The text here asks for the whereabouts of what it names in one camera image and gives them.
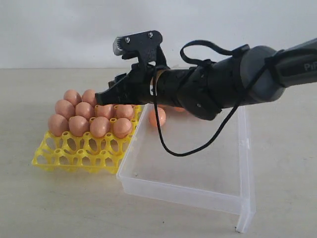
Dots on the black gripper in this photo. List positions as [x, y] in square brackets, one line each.
[133, 88]

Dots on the yellow plastic egg tray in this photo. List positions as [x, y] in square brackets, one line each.
[71, 153]

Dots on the clear plastic container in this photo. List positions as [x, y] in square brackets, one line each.
[218, 178]

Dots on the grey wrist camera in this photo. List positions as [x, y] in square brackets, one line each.
[145, 46]

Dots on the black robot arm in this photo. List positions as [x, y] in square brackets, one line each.
[248, 76]

